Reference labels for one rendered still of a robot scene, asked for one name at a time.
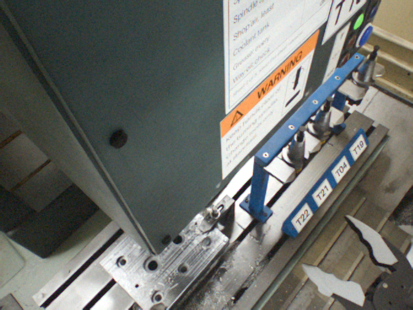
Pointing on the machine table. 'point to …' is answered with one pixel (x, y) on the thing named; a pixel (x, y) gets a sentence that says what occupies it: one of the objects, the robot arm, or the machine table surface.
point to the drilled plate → (176, 294)
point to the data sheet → (263, 39)
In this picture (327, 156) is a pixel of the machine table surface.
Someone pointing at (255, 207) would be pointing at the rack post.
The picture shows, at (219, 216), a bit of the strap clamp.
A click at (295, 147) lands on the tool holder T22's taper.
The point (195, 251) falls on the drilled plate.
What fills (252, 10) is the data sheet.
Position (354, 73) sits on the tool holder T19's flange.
